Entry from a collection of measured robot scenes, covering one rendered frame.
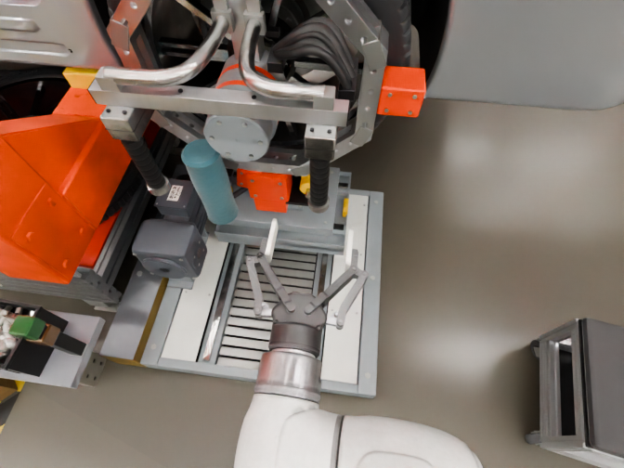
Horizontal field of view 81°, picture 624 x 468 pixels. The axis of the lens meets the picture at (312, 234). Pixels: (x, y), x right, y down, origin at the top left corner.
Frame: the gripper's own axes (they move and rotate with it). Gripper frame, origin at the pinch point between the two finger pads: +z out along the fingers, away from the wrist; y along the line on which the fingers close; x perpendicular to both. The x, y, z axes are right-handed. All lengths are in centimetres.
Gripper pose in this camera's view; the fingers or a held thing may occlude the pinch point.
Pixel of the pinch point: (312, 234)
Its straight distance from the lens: 62.5
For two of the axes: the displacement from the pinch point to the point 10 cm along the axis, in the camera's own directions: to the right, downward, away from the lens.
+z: 1.3, -8.6, 5.0
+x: 0.1, -5.0, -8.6
